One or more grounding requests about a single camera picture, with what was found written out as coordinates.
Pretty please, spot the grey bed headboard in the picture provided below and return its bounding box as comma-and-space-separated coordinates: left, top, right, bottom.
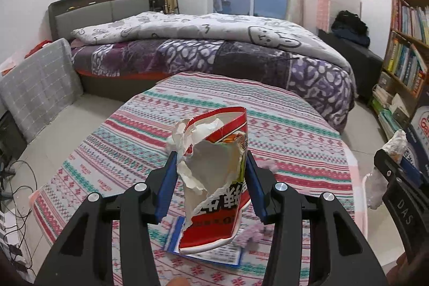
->
47, 0, 149, 41

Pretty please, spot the wooden bookshelf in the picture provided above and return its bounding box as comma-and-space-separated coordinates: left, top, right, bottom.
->
370, 0, 428, 138

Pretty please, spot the torn red noodle cup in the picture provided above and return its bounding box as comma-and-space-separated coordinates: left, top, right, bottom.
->
167, 107, 250, 255

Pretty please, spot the grey cartoon print quilt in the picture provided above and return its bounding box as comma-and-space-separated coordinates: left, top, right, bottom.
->
71, 12, 356, 96

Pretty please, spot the purple patterned bed blanket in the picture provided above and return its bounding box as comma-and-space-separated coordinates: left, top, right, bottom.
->
71, 38, 355, 132

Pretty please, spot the lower Ganten water box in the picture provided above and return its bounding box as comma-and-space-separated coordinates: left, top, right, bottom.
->
405, 106, 428, 176

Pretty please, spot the black storage bench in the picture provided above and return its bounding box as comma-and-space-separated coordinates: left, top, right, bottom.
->
318, 29, 382, 104

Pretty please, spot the dark clothes pile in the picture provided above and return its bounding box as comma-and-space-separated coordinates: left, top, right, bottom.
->
331, 10, 370, 48

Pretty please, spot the grey checked cushion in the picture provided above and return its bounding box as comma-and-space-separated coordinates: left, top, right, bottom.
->
1, 38, 83, 143

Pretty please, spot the patterned striped tablecloth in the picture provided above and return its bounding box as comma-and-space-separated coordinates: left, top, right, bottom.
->
28, 71, 368, 286

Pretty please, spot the person's fingertip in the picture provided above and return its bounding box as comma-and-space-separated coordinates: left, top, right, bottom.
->
166, 277, 191, 286

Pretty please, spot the white cabinet with pink cloth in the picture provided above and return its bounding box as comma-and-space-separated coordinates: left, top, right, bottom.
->
316, 0, 361, 33

